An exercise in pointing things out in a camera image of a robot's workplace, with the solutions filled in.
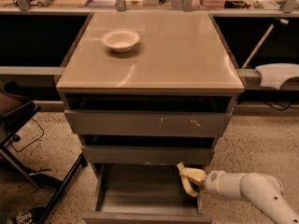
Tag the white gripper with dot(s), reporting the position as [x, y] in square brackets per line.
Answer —
[213, 181]

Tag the grey middle drawer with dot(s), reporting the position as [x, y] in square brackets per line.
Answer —
[147, 150]

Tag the grey drawer cabinet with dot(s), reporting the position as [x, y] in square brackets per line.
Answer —
[178, 54]

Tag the grey top drawer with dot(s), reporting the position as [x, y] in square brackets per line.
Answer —
[150, 115]

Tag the white bowl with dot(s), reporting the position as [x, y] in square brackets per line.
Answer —
[120, 40]

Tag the white stick with black grip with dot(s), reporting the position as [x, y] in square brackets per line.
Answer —
[267, 33]

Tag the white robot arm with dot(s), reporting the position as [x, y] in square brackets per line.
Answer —
[264, 192]

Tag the grey open bottom drawer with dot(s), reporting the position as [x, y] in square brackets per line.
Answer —
[143, 194]

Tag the black white shoe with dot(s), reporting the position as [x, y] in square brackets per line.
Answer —
[30, 217]

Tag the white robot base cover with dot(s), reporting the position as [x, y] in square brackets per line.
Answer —
[274, 75]

